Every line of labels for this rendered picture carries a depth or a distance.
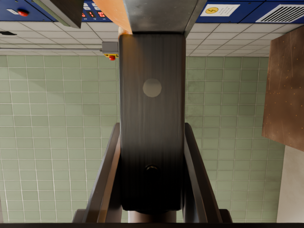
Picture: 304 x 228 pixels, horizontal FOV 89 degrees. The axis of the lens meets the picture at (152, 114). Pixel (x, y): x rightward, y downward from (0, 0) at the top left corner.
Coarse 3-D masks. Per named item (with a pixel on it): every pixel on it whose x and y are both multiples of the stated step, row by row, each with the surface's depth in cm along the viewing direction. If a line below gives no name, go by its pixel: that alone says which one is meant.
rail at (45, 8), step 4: (36, 0) 29; (40, 4) 30; (44, 4) 30; (44, 8) 32; (48, 8) 32; (48, 12) 34; (52, 12) 33; (52, 16) 36; (56, 16) 35; (60, 20) 37; (64, 24) 39; (68, 24) 39
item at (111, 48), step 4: (104, 44) 94; (108, 44) 94; (112, 44) 94; (116, 44) 94; (104, 48) 94; (108, 48) 94; (112, 48) 94; (116, 48) 94; (104, 52) 95; (108, 52) 95; (112, 52) 95; (116, 52) 95; (108, 56) 100; (116, 56) 100
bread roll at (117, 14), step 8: (96, 0) 8; (104, 0) 8; (112, 0) 7; (120, 0) 7; (104, 8) 8; (112, 8) 8; (120, 8) 8; (112, 16) 9; (120, 16) 8; (120, 24) 9; (128, 24) 9
